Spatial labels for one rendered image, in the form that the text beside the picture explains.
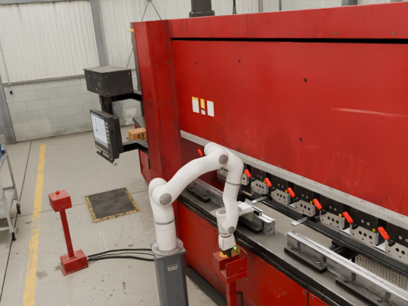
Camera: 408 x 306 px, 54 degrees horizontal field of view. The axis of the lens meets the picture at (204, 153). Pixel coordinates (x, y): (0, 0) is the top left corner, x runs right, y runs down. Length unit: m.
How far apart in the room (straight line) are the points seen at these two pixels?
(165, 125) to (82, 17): 6.15
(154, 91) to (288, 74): 1.33
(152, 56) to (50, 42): 6.14
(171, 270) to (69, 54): 7.27
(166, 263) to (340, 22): 1.59
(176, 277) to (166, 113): 1.41
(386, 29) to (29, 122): 8.36
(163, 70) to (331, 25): 1.63
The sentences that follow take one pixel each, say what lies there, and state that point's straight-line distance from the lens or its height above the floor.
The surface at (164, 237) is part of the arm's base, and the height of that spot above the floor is 1.11.
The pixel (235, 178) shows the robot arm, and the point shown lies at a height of 1.38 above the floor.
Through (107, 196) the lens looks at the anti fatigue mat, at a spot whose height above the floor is 0.01.
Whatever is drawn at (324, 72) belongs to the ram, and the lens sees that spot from 2.09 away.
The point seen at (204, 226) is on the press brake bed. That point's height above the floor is 0.71.
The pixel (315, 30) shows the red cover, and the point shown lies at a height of 2.20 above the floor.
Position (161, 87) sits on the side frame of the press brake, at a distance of 3.29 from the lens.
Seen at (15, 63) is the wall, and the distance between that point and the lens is 9.29.
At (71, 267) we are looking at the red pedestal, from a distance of 4.31.
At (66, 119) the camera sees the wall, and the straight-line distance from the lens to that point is 9.44.
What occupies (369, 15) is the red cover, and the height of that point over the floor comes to 2.25.
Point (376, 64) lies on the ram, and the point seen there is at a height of 2.05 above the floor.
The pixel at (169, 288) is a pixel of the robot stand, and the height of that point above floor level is 0.77.
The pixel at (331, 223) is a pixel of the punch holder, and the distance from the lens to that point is 2.30.
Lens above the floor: 2.30
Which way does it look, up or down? 19 degrees down
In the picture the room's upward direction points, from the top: 4 degrees counter-clockwise
